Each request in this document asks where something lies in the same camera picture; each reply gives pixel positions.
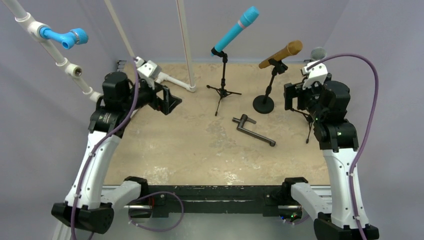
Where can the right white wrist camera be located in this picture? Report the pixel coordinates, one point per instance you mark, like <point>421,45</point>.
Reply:
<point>314,74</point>

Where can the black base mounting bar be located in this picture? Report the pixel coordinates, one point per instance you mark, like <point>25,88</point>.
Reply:
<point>266,200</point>

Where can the blue microphone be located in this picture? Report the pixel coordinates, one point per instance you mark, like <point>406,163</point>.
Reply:
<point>246,19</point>

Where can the black tripod microphone stand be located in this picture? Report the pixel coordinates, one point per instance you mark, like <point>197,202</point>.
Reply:
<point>222,91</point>

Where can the black shock-mount tripod stand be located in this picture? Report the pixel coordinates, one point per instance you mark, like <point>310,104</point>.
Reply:
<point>309,120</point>

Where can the white PVC pipe frame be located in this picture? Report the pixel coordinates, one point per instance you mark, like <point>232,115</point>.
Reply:
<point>32,27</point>

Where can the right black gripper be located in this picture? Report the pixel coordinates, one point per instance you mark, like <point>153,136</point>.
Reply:
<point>291,96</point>

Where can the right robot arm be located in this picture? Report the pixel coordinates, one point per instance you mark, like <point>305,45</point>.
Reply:
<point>345,217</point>

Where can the gold microphone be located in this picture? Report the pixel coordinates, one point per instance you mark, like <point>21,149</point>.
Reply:
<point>291,49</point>

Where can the blue pipe fitting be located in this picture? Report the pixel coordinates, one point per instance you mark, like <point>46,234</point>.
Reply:
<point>67,40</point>

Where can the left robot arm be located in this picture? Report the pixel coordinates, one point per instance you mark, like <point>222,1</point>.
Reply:
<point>113,111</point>

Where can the dark grey metal pipe fitting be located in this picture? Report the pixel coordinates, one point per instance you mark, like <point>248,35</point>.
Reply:
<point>240,127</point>

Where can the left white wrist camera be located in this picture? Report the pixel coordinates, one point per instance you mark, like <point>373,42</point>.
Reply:
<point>147,69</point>

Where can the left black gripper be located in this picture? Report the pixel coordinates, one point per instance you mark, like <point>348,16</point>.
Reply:
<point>156,102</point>

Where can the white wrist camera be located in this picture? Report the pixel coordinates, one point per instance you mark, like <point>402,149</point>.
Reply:
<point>314,74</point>
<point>147,69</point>

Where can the black round-base microphone stand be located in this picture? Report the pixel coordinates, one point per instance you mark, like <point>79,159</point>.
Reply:
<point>264,104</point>

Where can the glitter silver-head microphone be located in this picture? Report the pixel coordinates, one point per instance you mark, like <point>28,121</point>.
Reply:
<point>318,54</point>

